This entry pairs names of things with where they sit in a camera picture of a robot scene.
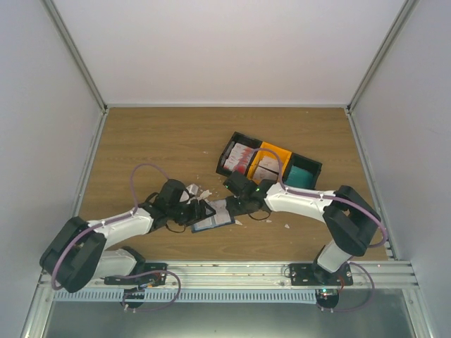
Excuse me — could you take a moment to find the red patterned cards stack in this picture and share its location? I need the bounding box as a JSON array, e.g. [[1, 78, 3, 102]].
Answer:
[[223, 143, 253, 174]]

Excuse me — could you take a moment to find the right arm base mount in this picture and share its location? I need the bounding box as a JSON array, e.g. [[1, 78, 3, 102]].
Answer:
[[284, 262, 354, 310]]

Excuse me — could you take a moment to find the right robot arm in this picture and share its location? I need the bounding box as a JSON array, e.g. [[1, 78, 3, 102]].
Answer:
[[223, 171, 388, 285]]

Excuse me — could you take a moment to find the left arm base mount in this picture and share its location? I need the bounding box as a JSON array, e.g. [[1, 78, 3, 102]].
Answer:
[[101, 263, 168, 311]]

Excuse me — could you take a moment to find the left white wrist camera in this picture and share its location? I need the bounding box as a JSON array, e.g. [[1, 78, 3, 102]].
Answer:
[[180, 184, 199, 203]]

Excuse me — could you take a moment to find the black bin left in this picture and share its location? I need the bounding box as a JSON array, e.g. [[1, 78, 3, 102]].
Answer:
[[216, 132, 262, 178]]

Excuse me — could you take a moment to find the black bin right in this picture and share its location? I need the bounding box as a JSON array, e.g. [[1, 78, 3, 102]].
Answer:
[[283, 153, 322, 189]]

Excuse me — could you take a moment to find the aluminium frame post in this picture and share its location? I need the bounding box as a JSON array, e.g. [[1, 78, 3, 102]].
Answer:
[[346, 0, 419, 113], [41, 0, 108, 115]]

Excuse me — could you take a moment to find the white paper scrap pile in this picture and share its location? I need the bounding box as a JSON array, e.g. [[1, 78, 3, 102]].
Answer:
[[199, 189, 212, 199]]

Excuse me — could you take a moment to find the left aluminium frame post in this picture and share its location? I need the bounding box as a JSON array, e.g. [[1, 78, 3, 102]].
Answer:
[[41, 0, 108, 115]]

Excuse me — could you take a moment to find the black bin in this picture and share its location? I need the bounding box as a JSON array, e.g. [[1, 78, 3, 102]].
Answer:
[[216, 132, 262, 178], [283, 153, 322, 189]]

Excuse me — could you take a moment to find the grey slotted cable duct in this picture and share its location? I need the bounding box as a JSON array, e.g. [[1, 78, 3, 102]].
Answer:
[[54, 288, 316, 304]]

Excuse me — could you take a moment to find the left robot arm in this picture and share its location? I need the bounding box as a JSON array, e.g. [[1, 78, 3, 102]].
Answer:
[[39, 179, 216, 293]]

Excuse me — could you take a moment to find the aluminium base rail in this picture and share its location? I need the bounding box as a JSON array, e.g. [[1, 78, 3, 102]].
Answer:
[[38, 259, 420, 293]]

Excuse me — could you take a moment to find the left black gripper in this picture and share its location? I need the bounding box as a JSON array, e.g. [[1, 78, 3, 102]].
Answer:
[[168, 199, 216, 227]]

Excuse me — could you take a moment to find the orange bin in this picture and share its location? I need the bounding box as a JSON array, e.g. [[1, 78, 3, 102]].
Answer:
[[247, 142, 292, 183]]

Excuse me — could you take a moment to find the right aluminium frame post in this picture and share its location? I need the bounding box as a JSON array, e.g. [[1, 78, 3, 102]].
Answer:
[[346, 0, 419, 113]]

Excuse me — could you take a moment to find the white pink cards stack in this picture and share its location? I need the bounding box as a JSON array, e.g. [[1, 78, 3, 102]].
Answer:
[[252, 156, 279, 181]]

